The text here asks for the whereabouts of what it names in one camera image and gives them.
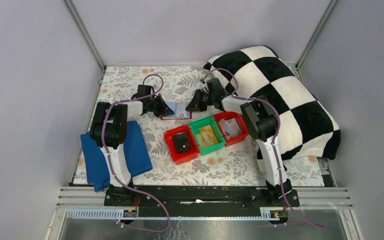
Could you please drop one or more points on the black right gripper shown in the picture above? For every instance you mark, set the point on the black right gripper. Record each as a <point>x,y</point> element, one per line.
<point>195,105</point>

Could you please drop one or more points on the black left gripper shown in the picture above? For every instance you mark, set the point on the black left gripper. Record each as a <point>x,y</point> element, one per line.
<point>163,109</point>

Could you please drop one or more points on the red leather card holder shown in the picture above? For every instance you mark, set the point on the red leather card holder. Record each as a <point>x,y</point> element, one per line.
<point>171,106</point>

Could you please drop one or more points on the white card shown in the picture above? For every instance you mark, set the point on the white card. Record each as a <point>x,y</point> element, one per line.
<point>180,110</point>

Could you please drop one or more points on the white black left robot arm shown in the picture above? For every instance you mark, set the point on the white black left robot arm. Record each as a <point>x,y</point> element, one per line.
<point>109,128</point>

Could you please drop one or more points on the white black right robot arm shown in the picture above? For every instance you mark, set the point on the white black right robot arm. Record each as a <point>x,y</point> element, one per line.
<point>262,122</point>

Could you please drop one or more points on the gold cards in green bin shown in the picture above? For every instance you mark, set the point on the gold cards in green bin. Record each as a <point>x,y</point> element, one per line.
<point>206,137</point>

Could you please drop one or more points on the black VIP card stack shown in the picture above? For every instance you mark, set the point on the black VIP card stack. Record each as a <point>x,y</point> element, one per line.
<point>181,142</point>

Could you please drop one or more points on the white cards in red bin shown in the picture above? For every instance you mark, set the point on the white cards in red bin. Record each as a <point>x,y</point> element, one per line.
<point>230,128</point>

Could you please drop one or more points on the green plastic bin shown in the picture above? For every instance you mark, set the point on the green plastic bin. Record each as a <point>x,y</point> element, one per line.
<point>194,127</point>

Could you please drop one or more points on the right red plastic bin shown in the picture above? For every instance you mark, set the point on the right red plastic bin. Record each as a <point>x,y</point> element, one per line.
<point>228,115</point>

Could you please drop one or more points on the red plastic bin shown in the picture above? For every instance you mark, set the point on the red plastic bin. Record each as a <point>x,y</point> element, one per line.
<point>184,157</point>
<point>228,115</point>

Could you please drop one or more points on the left red plastic bin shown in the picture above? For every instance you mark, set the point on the left red plastic bin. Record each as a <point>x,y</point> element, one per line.
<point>184,157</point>

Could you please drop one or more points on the blue folded cloth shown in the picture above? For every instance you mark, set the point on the blue folded cloth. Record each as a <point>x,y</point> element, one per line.
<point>137,158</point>

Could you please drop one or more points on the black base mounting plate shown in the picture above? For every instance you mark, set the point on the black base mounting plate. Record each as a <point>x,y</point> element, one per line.
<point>197,201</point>

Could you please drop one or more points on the black white checkered pillow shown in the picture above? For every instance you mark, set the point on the black white checkered pillow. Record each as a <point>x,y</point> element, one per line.
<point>307,129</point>

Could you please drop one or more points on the aluminium front rail frame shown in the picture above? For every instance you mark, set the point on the aluminium front rail frame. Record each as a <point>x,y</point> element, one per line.
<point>325,213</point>

